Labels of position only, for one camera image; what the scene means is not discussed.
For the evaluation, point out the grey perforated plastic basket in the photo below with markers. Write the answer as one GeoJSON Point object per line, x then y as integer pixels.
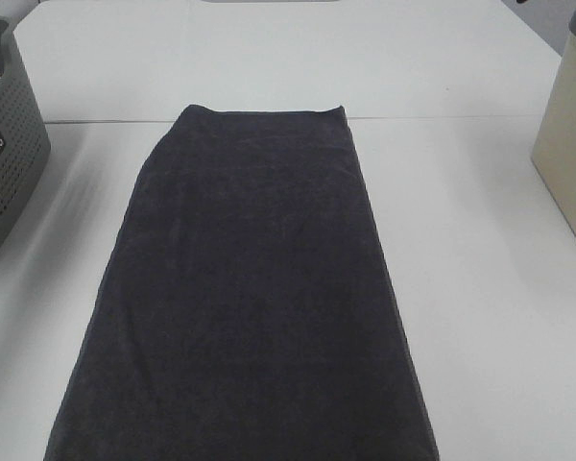
{"type": "Point", "coordinates": [24, 141]}

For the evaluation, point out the dark grey towel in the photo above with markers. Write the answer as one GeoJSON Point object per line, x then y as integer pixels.
{"type": "Point", "coordinates": [246, 312]}

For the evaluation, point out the beige fabric bin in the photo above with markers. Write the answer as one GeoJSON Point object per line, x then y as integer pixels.
{"type": "Point", "coordinates": [554, 152]}

